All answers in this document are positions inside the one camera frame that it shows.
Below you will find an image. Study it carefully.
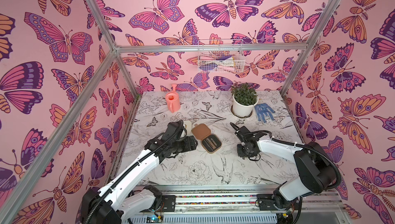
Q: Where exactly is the long brown nail clipper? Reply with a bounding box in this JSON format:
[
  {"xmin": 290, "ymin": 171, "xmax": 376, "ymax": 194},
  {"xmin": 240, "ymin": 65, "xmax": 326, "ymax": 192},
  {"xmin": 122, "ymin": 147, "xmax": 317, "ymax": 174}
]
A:
[{"xmin": 205, "ymin": 139, "xmax": 217, "ymax": 151}]

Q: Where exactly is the dark brown clipper case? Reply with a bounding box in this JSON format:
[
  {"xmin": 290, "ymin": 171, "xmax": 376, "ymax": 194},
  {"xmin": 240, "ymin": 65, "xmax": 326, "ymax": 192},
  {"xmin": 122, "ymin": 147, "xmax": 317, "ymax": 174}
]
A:
[{"xmin": 191, "ymin": 124, "xmax": 222, "ymax": 154}]

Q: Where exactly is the cream clipper case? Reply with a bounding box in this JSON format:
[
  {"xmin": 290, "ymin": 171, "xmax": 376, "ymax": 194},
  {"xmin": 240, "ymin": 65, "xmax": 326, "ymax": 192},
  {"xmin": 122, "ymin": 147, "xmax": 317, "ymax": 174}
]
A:
[{"xmin": 182, "ymin": 120, "xmax": 192, "ymax": 137}]

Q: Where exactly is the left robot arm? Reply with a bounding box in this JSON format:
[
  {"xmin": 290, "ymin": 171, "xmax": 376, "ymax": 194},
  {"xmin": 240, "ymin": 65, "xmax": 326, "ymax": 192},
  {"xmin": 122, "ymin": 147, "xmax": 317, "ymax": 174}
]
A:
[{"xmin": 78, "ymin": 120, "xmax": 198, "ymax": 224}]

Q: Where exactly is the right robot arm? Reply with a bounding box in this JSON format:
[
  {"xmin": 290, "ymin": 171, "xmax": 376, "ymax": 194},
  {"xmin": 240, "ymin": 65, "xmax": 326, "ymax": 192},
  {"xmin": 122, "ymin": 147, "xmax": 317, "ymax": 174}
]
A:
[{"xmin": 231, "ymin": 124, "xmax": 342, "ymax": 211}]

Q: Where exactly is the blue gardening glove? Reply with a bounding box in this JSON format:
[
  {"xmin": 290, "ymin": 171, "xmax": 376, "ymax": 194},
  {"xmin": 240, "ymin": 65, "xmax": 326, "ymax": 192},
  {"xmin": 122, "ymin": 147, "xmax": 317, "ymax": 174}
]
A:
[{"xmin": 255, "ymin": 103, "xmax": 275, "ymax": 123}]

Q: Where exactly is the plant saucer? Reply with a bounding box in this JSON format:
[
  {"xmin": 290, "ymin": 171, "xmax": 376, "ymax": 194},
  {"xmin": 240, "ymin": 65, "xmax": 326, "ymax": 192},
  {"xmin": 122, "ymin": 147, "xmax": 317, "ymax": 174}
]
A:
[{"xmin": 231, "ymin": 108, "xmax": 254, "ymax": 119}]

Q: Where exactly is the pink watering can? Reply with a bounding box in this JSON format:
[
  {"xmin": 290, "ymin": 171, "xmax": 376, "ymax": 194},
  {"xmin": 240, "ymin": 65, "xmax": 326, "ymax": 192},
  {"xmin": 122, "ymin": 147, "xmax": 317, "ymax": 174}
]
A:
[{"xmin": 165, "ymin": 84, "xmax": 181, "ymax": 113}]

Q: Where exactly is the white potted green plant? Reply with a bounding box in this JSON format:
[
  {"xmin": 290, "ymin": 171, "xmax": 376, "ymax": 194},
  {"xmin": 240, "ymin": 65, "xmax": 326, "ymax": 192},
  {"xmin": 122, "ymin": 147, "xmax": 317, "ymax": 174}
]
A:
[{"xmin": 231, "ymin": 83, "xmax": 259, "ymax": 116}]

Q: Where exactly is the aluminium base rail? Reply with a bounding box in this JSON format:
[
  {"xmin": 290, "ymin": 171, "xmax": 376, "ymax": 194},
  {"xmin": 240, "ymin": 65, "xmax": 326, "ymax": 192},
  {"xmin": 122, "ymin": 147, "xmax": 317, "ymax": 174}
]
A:
[{"xmin": 86, "ymin": 184, "xmax": 349, "ymax": 224}]

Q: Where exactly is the white wire wall basket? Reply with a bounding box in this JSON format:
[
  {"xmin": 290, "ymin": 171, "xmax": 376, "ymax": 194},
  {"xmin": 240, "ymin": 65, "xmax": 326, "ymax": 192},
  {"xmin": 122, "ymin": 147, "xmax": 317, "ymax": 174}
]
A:
[{"xmin": 196, "ymin": 39, "xmax": 245, "ymax": 74}]

